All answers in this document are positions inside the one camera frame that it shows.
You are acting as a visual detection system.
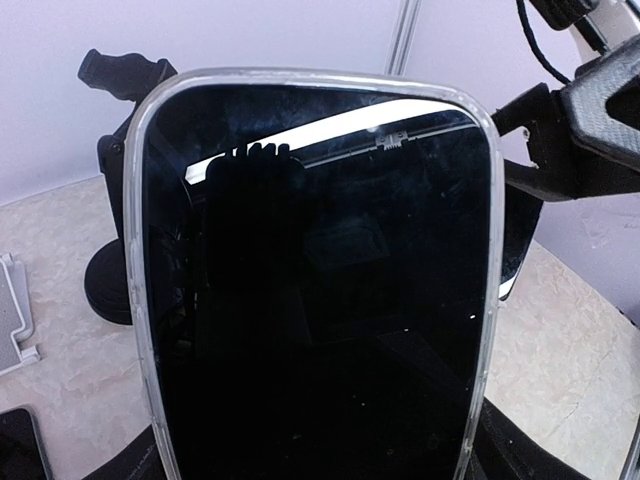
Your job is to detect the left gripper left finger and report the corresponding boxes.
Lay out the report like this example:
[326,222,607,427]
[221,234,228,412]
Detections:
[89,426,166,480]

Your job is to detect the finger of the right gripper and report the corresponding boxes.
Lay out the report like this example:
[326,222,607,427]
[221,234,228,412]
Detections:
[492,41,639,202]

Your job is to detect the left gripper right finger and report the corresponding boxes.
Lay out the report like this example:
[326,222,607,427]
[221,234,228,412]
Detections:
[464,399,588,480]

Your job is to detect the black smartphone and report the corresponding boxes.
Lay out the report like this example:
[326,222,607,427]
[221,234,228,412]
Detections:
[1,408,49,480]

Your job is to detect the white folding phone stand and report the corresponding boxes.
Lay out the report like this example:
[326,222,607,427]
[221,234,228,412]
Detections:
[1,253,40,375]

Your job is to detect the small black disc phone stand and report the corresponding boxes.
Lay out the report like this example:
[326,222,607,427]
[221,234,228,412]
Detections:
[78,49,197,327]

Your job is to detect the left aluminium frame post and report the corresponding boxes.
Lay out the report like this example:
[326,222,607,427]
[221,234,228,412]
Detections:
[384,0,422,76]

